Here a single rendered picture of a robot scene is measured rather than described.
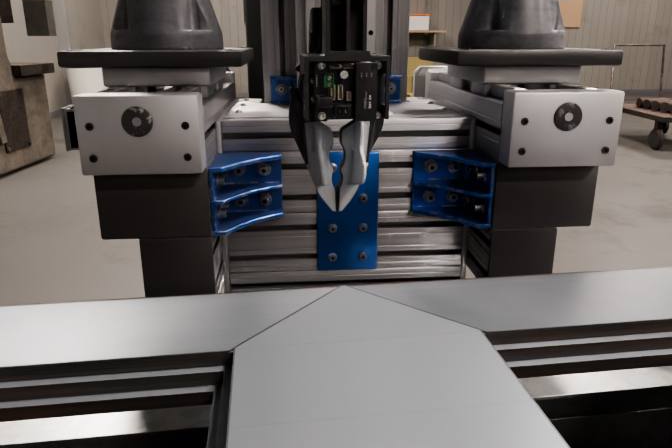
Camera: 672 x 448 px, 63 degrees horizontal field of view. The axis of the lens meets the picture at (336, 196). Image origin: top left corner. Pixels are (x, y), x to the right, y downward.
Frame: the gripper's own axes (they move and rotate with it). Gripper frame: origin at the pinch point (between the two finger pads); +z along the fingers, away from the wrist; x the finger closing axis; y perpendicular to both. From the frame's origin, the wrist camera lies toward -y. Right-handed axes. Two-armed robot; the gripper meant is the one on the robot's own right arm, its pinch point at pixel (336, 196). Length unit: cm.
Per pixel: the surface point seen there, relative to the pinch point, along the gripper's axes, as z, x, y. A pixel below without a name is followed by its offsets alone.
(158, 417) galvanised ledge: 22.2, -18.7, 2.6
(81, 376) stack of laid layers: 6.7, -19.7, 18.1
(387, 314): 5.5, 2.1, 14.5
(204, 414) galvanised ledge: 22.2, -14.0, 2.7
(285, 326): 5.5, -5.8, 15.3
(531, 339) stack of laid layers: 6.4, 12.3, 18.0
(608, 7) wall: -70, 640, -947
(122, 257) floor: 90, -79, -212
